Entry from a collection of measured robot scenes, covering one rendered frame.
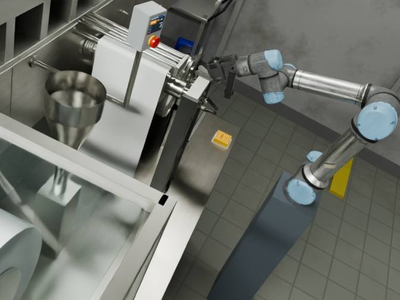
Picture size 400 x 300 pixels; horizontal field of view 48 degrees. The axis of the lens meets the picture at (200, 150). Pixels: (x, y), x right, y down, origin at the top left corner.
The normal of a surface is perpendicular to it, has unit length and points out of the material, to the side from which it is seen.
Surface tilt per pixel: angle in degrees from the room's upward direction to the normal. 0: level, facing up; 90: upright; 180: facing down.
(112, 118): 90
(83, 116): 90
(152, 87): 90
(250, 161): 0
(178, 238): 0
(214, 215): 0
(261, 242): 90
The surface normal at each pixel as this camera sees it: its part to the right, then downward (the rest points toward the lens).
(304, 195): -0.54, 0.54
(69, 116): 0.00, 0.68
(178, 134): -0.32, 0.56
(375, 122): -0.43, 0.38
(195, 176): 0.31, -0.70
